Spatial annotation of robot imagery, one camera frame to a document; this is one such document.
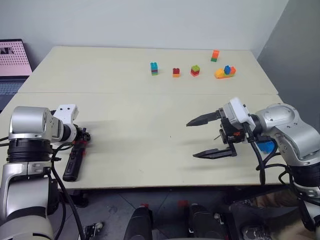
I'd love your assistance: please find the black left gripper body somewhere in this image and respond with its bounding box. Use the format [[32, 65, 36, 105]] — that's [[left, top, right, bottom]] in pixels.
[[72, 126, 87, 146]]

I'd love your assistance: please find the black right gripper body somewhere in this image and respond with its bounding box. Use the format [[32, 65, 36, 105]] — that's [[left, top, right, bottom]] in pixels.
[[217, 107, 245, 145]]

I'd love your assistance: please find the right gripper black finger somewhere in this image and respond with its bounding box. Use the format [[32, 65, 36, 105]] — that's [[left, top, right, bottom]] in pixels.
[[192, 141, 238, 160], [185, 110, 221, 128]]

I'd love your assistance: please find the blue plastic object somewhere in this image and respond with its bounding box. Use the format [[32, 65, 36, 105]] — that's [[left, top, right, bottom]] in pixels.
[[257, 140, 276, 154]]

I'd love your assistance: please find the green red block stack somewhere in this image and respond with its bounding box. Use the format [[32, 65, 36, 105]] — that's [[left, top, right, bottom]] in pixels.
[[190, 64, 201, 78]]

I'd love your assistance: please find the orange yellow blue block pile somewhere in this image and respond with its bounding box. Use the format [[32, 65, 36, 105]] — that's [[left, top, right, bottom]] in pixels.
[[214, 65, 237, 80]]

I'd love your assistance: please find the orange green block stack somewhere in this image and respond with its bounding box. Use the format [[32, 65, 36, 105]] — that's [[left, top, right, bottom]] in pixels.
[[210, 49, 221, 63]]

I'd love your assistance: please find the dark rounded shape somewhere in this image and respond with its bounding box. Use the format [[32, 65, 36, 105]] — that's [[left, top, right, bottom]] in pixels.
[[124, 205, 154, 240], [187, 203, 222, 240]]

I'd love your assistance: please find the grey shoe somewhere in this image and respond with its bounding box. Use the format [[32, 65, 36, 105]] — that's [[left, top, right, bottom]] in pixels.
[[240, 224, 271, 240]]

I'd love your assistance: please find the white caster wheel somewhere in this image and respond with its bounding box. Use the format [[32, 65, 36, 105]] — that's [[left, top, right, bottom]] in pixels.
[[83, 221, 105, 237]]

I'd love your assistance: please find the laptop with pink screen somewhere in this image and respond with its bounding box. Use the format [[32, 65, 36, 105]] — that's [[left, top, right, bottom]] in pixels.
[[0, 38, 34, 113]]

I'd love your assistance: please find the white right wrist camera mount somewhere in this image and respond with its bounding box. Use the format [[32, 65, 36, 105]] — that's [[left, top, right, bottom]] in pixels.
[[222, 96, 255, 131]]

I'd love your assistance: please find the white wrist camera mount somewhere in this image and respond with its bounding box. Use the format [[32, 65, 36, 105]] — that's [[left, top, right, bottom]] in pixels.
[[222, 96, 255, 131], [51, 103, 80, 125]]

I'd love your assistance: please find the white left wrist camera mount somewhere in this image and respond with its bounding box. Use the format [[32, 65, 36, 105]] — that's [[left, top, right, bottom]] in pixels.
[[51, 103, 80, 125]]

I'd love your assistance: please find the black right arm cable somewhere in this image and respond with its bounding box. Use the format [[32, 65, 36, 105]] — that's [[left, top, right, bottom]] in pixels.
[[243, 122, 295, 186]]

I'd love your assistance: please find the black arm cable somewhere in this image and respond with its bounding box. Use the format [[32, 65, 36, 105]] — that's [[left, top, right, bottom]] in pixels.
[[243, 122, 295, 186], [0, 136, 86, 240]]

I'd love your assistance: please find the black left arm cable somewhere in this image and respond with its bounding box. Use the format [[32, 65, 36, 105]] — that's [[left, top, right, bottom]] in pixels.
[[0, 136, 86, 240]]

